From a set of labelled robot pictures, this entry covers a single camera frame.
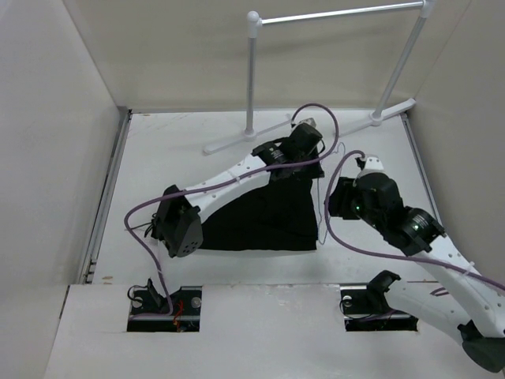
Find white clothes rack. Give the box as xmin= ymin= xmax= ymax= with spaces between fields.
xmin=203 ymin=0 xmax=437 ymax=155

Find black trousers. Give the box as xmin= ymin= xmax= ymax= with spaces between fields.
xmin=200 ymin=178 xmax=319 ymax=253

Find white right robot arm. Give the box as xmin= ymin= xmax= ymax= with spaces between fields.
xmin=324 ymin=170 xmax=504 ymax=373

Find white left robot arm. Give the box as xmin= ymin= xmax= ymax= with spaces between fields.
xmin=146 ymin=122 xmax=324 ymax=257

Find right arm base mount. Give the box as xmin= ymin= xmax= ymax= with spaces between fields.
xmin=339 ymin=270 xmax=418 ymax=332

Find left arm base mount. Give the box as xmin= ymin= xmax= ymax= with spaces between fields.
xmin=126 ymin=279 xmax=203 ymax=333

